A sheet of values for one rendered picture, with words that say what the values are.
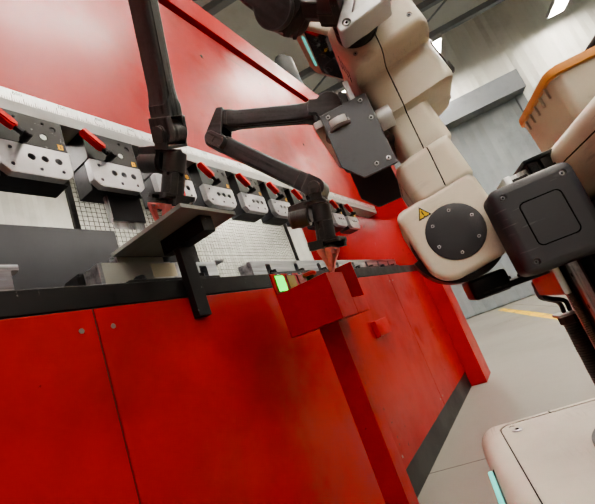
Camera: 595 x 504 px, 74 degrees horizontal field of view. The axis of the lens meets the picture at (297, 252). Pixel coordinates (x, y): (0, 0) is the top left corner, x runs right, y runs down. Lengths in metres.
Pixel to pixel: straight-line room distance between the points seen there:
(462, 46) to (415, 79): 8.91
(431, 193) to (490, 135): 8.16
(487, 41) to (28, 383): 9.66
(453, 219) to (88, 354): 0.69
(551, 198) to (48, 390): 0.82
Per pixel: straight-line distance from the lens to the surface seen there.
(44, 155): 1.08
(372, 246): 3.01
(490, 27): 10.04
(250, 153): 1.26
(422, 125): 0.87
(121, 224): 1.14
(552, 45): 9.92
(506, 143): 8.91
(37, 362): 0.75
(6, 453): 0.72
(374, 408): 1.09
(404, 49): 0.92
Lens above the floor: 0.63
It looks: 13 degrees up
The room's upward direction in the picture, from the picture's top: 21 degrees counter-clockwise
